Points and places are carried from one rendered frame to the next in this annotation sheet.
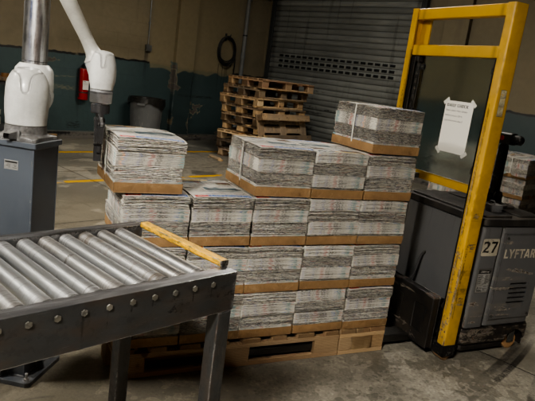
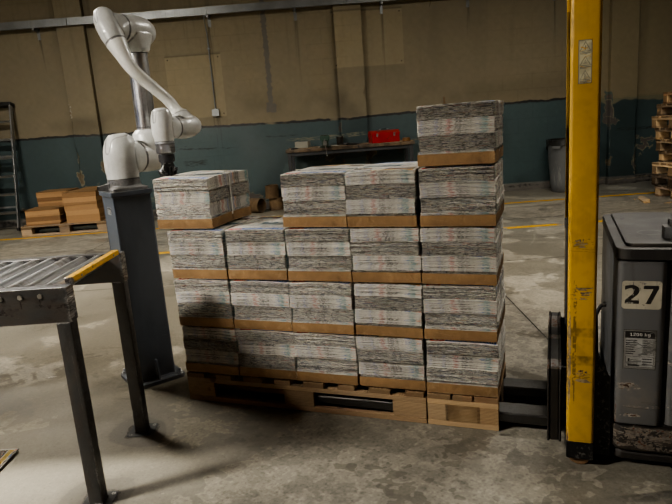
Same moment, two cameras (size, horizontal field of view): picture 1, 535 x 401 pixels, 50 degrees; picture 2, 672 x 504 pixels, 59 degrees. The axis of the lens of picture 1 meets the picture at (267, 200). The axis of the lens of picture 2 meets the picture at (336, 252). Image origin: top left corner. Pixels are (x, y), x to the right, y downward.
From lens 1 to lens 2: 2.14 m
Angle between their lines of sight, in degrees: 46
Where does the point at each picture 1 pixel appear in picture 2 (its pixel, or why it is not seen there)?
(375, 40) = not seen: outside the picture
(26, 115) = (110, 171)
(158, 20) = not seen: hidden behind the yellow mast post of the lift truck
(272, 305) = (328, 349)
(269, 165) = (293, 193)
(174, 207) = (209, 240)
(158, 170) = (190, 207)
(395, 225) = (479, 260)
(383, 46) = not seen: outside the picture
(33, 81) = (112, 143)
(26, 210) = (119, 246)
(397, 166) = (463, 180)
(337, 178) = (375, 202)
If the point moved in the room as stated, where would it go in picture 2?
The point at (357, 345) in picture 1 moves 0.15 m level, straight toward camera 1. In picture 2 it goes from (458, 417) to (429, 429)
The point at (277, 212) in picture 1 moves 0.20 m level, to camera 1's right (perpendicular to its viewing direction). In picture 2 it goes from (312, 245) to (346, 250)
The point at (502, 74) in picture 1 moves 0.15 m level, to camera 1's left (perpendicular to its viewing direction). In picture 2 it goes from (574, 16) to (528, 24)
